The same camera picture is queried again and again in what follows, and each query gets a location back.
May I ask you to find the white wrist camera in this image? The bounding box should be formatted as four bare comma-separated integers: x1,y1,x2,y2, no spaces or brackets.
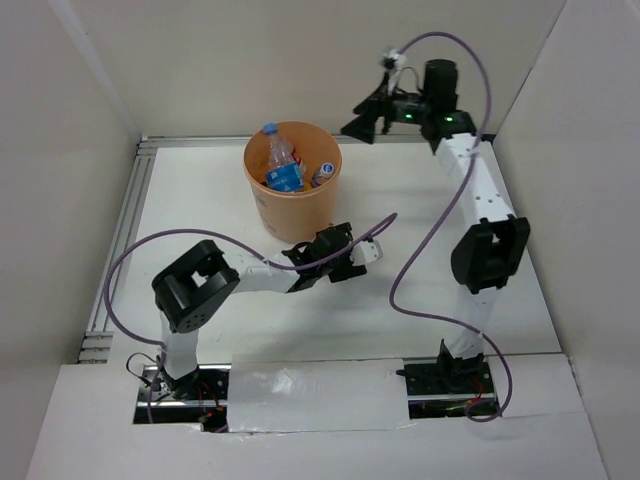
379,47,406,71
350,238,383,267

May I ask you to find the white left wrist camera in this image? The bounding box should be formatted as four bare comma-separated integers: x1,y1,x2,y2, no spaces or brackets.
350,238,383,267

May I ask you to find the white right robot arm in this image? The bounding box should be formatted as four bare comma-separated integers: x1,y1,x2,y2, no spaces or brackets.
340,53,530,392

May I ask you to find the orange drink bottle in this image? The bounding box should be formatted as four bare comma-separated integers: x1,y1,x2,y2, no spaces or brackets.
311,162,335,188

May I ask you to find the red label clear bottle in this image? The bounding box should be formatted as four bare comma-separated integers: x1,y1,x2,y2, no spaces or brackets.
291,147,306,175

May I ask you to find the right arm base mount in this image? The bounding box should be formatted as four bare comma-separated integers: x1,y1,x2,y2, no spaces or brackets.
396,341,499,421

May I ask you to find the blue label clear bottle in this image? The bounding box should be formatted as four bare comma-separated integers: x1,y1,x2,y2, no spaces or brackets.
262,123,304,193

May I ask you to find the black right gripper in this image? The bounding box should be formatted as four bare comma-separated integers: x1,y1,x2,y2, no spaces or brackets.
339,72,431,145

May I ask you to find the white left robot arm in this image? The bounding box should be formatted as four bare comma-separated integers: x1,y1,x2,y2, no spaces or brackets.
151,222,383,400

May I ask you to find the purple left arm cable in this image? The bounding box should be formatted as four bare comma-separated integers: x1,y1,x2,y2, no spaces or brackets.
103,212,399,426

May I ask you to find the orange plastic bin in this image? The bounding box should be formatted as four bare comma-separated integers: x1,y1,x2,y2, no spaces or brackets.
243,121,342,244

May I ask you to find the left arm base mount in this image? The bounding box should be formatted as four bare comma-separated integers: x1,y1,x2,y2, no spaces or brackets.
125,352,231,433

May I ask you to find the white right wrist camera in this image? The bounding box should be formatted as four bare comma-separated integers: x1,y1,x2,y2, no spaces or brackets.
379,47,406,71

